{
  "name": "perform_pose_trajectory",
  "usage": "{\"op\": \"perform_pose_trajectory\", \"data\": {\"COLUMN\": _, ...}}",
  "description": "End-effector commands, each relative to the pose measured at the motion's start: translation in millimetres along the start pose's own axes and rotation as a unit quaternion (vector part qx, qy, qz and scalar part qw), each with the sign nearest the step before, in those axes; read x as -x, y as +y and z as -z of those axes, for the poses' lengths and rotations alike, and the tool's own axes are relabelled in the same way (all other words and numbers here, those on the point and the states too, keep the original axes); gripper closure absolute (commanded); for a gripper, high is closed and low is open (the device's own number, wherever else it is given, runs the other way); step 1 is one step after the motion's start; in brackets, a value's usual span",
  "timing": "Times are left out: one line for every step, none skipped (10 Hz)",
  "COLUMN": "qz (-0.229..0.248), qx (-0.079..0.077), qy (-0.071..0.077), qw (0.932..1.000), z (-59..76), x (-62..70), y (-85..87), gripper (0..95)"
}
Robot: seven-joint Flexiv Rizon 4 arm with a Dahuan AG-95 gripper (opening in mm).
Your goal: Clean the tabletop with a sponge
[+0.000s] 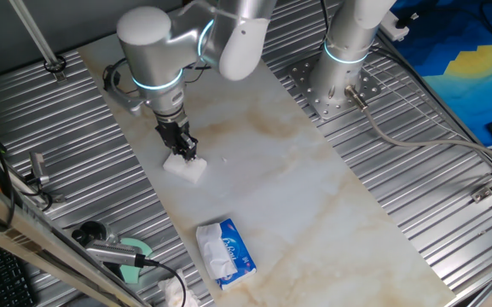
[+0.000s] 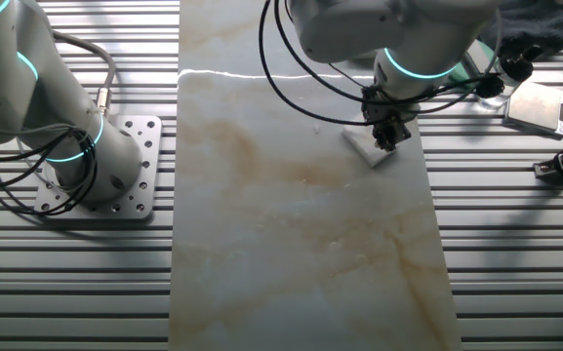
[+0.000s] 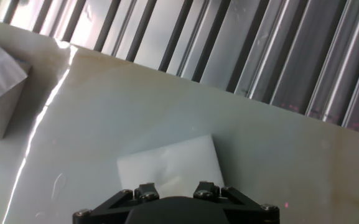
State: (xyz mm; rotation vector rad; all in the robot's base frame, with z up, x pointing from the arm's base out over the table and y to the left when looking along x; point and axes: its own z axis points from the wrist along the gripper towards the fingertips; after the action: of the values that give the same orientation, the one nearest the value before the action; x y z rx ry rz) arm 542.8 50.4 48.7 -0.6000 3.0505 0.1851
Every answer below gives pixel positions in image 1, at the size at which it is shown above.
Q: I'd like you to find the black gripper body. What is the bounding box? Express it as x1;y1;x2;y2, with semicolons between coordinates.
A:
154;115;191;149

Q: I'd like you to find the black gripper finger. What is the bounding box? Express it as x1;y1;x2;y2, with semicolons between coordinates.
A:
169;136;187;162
181;132;199;162

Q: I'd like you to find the blue tissue pack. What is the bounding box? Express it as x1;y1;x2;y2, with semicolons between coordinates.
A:
195;217;258;292

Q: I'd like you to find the green disc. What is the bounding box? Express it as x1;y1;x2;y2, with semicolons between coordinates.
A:
117;236;154;285

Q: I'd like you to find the crumpled white tissue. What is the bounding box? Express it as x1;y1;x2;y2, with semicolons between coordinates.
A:
158;268;202;307

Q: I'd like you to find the aluminium pole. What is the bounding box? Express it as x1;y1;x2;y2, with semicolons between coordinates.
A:
9;0;67;83

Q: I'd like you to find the white power strip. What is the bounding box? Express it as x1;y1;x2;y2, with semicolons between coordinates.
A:
377;10;411;43

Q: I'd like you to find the black plug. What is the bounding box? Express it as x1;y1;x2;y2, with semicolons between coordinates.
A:
394;11;420;30

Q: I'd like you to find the blue and yellow mat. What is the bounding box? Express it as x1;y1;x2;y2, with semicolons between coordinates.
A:
388;0;492;148

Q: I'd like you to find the black round mount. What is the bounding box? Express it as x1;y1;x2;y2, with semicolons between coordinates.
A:
71;220;114;248

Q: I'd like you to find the silver ribbed camera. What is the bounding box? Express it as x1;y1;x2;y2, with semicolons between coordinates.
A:
84;238;148;269

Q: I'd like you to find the black ring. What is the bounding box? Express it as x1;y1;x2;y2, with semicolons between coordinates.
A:
43;55;67;74

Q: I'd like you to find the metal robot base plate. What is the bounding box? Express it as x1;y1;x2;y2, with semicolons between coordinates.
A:
287;55;382;121

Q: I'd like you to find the black cable of small camera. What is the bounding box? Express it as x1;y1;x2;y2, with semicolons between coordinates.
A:
0;101;55;227

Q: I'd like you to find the thick grey cable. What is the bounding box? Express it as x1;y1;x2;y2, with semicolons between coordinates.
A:
344;84;492;171

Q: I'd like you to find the metal corner bracket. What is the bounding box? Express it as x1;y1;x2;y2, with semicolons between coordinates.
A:
470;185;492;204

